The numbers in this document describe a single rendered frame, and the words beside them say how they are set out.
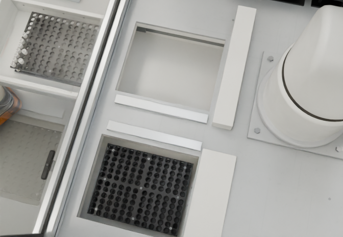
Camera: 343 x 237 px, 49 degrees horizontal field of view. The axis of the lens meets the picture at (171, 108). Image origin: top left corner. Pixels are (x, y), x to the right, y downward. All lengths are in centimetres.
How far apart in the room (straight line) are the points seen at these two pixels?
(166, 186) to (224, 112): 23
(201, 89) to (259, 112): 22
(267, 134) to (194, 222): 27
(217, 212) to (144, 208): 18
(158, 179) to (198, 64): 36
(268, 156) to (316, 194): 14
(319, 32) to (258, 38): 39
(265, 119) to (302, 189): 18
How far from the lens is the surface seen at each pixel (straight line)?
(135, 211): 94
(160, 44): 112
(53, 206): 89
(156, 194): 94
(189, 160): 101
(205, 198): 88
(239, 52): 95
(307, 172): 94
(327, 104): 72
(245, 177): 90
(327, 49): 64
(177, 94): 106
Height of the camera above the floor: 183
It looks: 73 degrees down
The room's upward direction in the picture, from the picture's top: 5 degrees counter-clockwise
